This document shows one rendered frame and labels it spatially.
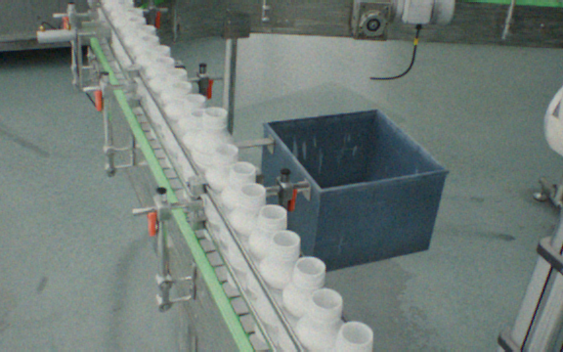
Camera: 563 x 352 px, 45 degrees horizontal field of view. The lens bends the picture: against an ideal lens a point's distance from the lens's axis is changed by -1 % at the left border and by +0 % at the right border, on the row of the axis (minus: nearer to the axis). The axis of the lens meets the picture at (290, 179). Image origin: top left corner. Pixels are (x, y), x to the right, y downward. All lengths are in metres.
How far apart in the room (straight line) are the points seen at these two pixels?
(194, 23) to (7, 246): 1.12
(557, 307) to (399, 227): 0.38
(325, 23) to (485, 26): 0.60
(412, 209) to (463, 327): 1.11
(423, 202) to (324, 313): 0.80
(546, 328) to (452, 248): 1.54
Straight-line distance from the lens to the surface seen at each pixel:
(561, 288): 1.39
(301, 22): 2.54
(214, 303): 1.07
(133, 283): 2.60
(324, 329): 0.80
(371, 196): 1.46
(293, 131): 1.66
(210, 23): 2.46
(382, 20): 2.45
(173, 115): 1.26
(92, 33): 1.80
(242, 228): 0.97
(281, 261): 0.88
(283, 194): 1.13
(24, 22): 4.16
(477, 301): 2.72
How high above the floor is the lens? 1.69
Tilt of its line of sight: 32 degrees down
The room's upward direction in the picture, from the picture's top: 6 degrees clockwise
